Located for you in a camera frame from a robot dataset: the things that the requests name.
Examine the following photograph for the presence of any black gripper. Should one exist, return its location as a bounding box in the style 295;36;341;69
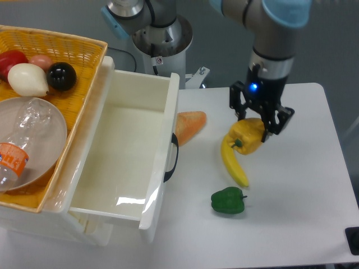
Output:
229;63;295;142

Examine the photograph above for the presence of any yellow bell pepper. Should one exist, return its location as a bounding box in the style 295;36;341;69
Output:
225;118;265;155

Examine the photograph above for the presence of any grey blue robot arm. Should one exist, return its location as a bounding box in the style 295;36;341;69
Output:
101;1;311;140

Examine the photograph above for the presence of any green bell pepper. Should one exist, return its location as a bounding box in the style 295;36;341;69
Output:
211;187;247;215

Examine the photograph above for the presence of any open white upper drawer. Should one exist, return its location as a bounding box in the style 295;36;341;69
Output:
68;55;180;244

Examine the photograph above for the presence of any yellow banana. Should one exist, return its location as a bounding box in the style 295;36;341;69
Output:
220;134;249;188

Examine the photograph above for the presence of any black object at table edge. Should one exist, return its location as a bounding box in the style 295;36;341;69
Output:
345;226;359;256

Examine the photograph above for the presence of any yellow wicker basket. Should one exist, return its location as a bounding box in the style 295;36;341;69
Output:
1;25;107;213

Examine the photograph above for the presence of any black round fruit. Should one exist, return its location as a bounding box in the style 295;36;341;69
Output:
46;62;77;91

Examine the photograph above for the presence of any pink peach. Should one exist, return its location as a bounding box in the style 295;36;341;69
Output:
29;54;54;72

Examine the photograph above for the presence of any clear plastic bottle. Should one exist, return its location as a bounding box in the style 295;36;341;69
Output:
1;98;52;193

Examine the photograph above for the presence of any white pear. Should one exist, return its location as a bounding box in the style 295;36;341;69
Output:
7;63;49;97

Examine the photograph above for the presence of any red apple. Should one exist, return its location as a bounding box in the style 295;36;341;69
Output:
0;50;29;82

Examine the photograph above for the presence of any white table bracket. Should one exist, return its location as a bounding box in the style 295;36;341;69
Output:
185;66;210;89

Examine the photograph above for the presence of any black drawer handle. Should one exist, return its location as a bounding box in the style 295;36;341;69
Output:
163;132;180;183

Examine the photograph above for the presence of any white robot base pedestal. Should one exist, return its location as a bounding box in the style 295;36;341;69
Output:
132;15;193;89

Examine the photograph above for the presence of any black cable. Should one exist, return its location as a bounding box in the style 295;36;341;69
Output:
106;46;137;72

